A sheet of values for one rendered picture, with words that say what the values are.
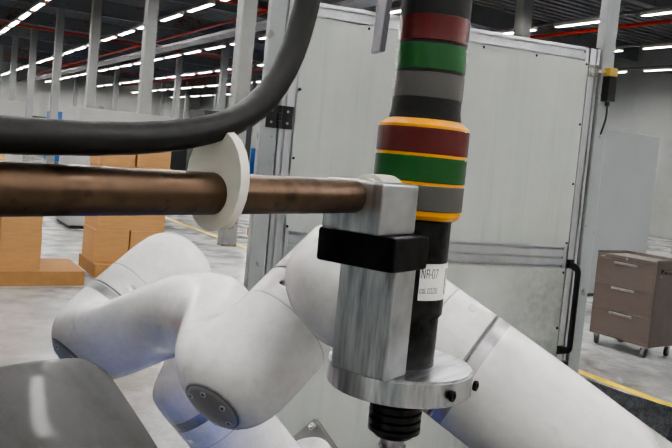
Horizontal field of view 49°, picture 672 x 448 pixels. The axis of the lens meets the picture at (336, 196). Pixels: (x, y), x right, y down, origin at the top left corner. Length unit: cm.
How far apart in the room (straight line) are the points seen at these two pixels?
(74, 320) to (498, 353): 61
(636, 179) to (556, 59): 847
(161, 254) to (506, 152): 164
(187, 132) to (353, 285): 13
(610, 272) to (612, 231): 330
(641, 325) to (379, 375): 701
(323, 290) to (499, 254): 199
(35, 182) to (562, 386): 42
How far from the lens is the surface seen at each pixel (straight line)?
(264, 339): 67
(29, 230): 796
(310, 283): 56
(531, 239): 257
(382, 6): 35
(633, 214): 1104
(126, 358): 98
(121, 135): 21
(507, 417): 53
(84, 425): 41
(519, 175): 253
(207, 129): 24
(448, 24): 35
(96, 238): 854
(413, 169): 33
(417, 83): 34
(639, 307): 731
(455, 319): 54
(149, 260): 104
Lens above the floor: 155
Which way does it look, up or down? 3 degrees down
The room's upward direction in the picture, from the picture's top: 5 degrees clockwise
